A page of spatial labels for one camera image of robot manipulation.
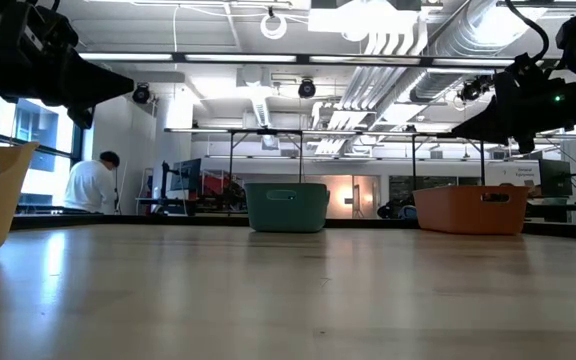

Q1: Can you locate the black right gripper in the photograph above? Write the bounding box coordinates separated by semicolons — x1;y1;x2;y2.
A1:
450;52;558;146

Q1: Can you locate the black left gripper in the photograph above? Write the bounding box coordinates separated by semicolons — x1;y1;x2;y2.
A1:
0;0;135;109

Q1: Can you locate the black monitor on arm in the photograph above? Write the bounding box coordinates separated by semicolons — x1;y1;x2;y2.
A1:
169;158;203;200
538;159;573;200

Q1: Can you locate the orange plastic bin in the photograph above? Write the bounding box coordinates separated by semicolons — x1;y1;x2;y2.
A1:
412;185;531;236

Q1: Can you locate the person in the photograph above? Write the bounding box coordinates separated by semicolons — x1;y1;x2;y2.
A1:
62;150;122;215

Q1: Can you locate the dark bag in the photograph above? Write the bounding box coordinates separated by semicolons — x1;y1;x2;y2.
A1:
376;197;418;221

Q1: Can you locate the black overhead crossbar with lights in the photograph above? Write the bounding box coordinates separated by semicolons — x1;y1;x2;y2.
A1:
77;51;519;70

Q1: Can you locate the teal plastic bin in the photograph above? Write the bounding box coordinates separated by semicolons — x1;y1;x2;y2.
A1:
245;182;331;234

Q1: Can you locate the black folding table frame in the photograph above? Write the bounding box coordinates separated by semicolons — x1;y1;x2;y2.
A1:
226;128;305;184
410;132;488;188

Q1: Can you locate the black ceiling camera on mount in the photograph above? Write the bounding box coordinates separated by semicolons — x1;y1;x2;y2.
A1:
455;74;494;104

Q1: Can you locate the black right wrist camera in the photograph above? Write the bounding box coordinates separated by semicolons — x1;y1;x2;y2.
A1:
514;134;538;155

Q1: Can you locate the black round ceiling camera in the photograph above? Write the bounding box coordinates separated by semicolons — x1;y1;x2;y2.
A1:
131;83;152;105
297;77;318;100

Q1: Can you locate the dark window frame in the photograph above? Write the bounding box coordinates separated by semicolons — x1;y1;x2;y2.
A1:
0;92;85;214

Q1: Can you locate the silver ventilation duct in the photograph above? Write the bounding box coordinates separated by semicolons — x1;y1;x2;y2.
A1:
407;0;552;104

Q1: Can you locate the black aluminium table frame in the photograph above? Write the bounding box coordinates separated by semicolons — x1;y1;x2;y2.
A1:
12;213;576;236

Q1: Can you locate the white coiled cable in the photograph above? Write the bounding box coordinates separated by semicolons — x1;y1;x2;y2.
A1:
260;7;289;41

